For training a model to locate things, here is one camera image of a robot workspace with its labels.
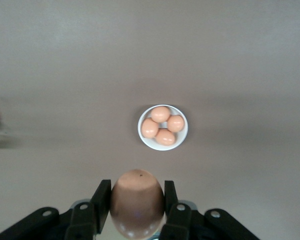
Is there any white bowl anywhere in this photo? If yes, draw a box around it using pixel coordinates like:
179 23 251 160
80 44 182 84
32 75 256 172
137 104 189 151

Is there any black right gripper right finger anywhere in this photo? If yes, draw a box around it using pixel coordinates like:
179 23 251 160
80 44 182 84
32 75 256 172
159 179 194 240

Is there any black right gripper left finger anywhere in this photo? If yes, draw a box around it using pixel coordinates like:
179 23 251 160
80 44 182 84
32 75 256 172
64 179 112 240

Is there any brown egg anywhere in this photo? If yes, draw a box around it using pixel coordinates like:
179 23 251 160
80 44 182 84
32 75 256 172
109 169 165 240
166 114 186 133
150 106 171 123
154 128 177 147
141 117 160 139

